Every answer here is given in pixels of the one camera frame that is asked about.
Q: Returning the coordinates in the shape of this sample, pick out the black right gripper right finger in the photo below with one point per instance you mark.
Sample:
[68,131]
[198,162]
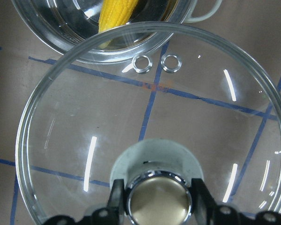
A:
[203,202]

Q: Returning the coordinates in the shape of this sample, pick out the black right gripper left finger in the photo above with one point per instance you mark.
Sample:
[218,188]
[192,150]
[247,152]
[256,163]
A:
[116,201]

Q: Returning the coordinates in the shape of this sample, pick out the yellow corn cob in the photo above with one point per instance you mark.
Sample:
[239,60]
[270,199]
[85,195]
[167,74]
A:
[115,13]

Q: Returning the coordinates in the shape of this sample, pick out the glass pot lid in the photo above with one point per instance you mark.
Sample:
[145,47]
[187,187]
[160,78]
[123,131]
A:
[196,107]

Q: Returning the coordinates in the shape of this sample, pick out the pale green cooking pot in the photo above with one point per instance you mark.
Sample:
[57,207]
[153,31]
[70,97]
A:
[63,24]

